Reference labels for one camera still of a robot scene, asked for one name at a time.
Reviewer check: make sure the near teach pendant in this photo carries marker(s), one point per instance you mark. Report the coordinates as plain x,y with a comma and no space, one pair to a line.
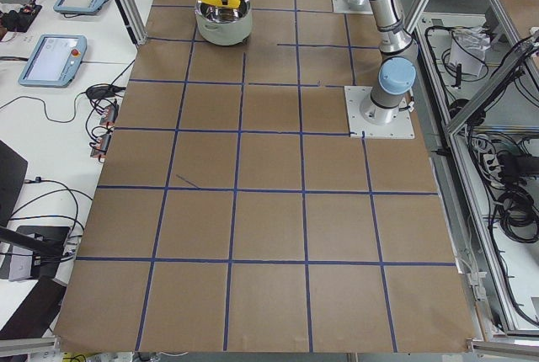
54,61

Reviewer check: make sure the circuit board with wires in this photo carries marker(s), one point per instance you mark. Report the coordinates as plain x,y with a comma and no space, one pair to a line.
100,126

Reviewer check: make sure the black camera stand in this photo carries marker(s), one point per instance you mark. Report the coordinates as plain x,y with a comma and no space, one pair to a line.
33,251

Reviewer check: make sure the pale green cooking pot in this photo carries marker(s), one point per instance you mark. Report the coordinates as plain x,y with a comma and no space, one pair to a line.
224,26

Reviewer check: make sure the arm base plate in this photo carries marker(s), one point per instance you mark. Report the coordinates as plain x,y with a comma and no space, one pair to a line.
368,121
352,6

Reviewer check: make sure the power strip with plugs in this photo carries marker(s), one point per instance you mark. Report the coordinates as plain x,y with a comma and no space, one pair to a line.
503,160

